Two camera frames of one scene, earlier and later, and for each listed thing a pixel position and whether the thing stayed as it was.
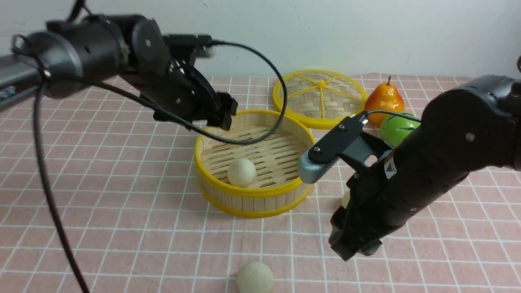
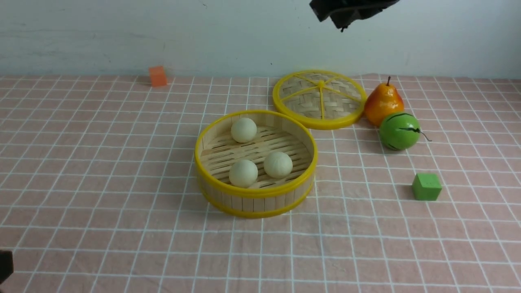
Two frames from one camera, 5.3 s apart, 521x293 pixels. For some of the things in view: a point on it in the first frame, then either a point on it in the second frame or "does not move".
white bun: x=241 y=172 does not move
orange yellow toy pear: x=386 y=97 does not move
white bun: x=346 y=197 -> x=278 y=165
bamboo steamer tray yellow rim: x=251 y=170 does not move
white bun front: x=255 y=277 -> x=244 y=130
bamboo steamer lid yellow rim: x=325 y=99 does not move
